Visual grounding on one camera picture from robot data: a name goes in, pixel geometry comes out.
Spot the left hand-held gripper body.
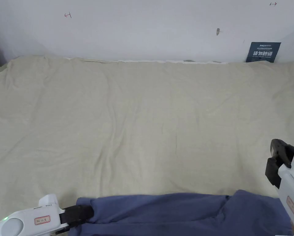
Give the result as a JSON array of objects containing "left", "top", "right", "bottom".
[{"left": 0, "top": 194, "right": 71, "bottom": 236}]

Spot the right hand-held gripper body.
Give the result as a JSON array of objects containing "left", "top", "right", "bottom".
[{"left": 277, "top": 145, "right": 294, "bottom": 231}]

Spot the dark blue garment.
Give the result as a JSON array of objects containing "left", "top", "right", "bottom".
[{"left": 69, "top": 189, "right": 294, "bottom": 236}]

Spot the dark blue sign card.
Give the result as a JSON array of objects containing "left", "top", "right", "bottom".
[{"left": 245, "top": 42, "right": 282, "bottom": 63}]

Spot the bed with beige sheet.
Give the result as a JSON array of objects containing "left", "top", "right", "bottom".
[{"left": 0, "top": 55, "right": 294, "bottom": 236}]

